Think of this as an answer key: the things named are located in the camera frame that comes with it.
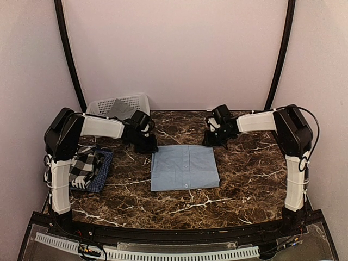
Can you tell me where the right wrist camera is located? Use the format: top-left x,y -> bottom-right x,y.
206,117 -> 220,132

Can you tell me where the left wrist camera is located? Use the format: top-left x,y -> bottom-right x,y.
141,121 -> 155,137

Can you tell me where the right black frame post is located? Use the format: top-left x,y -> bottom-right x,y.
264,0 -> 296,110

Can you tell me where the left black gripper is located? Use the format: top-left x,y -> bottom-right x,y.
128,132 -> 158,154

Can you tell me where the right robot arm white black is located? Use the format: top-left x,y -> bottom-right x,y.
203,104 -> 319,236

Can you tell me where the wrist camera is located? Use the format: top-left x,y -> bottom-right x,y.
141,121 -> 155,137
206,117 -> 220,132

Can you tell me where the grey shirt in basket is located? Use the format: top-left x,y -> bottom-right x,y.
105,99 -> 135,120

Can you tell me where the light blue long sleeve shirt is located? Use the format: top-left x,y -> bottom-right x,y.
151,145 -> 220,192

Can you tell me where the left black frame post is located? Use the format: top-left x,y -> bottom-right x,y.
54,0 -> 88,112

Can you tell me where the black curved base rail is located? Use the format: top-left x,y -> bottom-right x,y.
29,210 -> 327,245

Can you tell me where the blue checked folded shirt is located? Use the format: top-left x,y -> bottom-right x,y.
69,146 -> 113,193

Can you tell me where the black white plaid folded shirt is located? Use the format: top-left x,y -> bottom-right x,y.
69,145 -> 105,190

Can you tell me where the black frame post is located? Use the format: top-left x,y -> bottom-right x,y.
264,0 -> 296,110
54,0 -> 88,112

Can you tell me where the white plastic mesh basket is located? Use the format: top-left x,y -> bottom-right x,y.
86,94 -> 150,116

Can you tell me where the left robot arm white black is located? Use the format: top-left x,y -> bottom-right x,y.
44,108 -> 158,215

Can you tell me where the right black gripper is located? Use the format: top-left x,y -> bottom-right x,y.
202,126 -> 233,146

